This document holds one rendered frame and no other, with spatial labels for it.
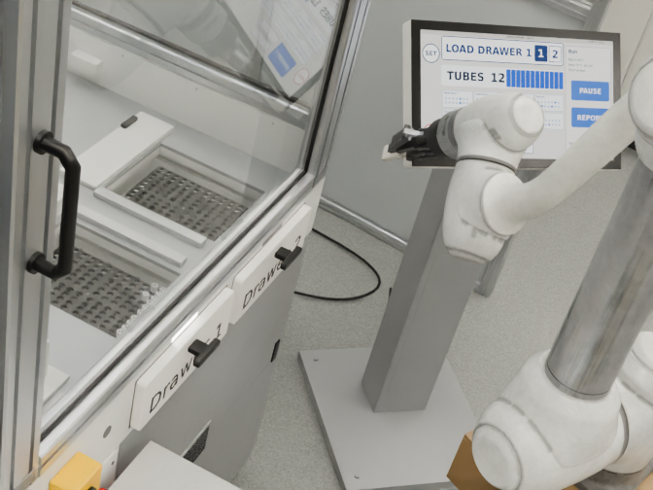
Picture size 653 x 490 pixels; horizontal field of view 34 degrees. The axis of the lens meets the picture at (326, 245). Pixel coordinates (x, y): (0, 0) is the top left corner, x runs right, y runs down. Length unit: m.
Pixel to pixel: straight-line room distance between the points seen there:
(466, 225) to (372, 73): 1.71
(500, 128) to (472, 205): 0.14
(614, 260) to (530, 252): 2.41
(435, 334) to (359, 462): 0.39
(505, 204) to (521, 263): 2.05
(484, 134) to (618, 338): 0.46
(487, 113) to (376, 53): 1.62
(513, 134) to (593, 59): 0.76
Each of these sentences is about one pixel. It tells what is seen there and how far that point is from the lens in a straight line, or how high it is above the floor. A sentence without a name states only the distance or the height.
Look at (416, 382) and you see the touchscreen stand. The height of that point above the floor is 0.16.
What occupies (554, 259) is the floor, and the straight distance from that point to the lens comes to 3.88.
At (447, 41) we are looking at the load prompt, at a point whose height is 1.17.
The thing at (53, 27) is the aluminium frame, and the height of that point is 1.66.
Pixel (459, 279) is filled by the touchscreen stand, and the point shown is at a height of 0.54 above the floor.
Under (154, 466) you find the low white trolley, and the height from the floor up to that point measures 0.76.
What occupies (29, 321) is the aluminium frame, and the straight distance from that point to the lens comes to 1.31.
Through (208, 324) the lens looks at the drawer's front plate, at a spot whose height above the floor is 0.91.
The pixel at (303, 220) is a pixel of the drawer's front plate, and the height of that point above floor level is 0.91.
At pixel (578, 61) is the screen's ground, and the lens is 2.51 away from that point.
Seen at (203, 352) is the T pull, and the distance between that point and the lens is 1.81.
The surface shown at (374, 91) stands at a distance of 3.46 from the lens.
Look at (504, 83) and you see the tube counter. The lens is 2.41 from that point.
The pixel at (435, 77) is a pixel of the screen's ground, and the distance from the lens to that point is 2.33.
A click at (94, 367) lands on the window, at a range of 1.60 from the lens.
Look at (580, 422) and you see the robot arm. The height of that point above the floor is 1.14.
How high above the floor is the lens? 2.19
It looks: 38 degrees down
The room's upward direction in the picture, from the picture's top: 15 degrees clockwise
